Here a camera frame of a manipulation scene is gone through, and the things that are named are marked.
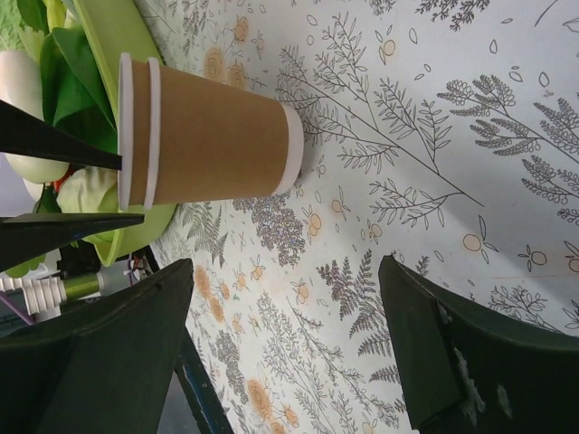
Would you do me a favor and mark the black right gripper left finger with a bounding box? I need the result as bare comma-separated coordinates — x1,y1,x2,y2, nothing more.
1,259,194,433

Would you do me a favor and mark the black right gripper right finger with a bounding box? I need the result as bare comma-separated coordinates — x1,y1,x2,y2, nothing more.
378,256,578,433

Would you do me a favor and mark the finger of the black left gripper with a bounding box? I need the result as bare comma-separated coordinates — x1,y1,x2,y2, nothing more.
1,212,145,272
1,101,122,171

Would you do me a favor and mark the brown paper coffee cup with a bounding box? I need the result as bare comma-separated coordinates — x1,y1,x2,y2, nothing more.
118,58,304,209

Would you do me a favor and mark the white radish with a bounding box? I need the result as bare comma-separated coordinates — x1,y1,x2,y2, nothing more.
1,50,69,184

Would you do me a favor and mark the green leafy vegetable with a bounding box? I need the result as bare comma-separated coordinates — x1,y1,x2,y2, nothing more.
40,27,117,153

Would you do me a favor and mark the green cabbage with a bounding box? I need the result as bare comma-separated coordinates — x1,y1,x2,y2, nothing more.
0,166,121,279

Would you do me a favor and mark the green lettuce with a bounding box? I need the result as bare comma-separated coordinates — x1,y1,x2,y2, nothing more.
1,0,67,61

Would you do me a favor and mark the green vegetable basket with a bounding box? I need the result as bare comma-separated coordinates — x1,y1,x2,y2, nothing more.
73,1,176,267

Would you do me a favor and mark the floral table mat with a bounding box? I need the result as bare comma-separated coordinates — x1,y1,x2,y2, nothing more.
138,1,578,433

